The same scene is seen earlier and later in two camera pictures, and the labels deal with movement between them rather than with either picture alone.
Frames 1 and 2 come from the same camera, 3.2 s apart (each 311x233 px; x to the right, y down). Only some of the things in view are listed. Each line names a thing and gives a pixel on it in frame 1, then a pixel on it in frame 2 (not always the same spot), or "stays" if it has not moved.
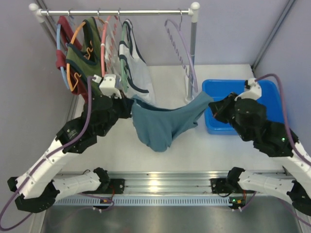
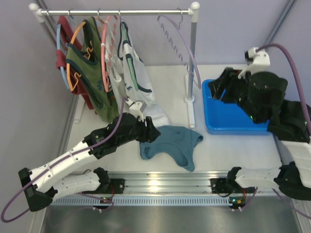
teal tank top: (158, 125) to (181, 141)
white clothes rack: (193, 13) stays
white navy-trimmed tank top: (140, 85) stays
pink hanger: (102, 47) stays
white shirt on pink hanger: (112, 62) stays
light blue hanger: (58, 40) stays
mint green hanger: (122, 61) to (129, 59)
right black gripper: (217, 108) to (226, 80)
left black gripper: (125, 107) to (147, 130)
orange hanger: (90, 49) stays
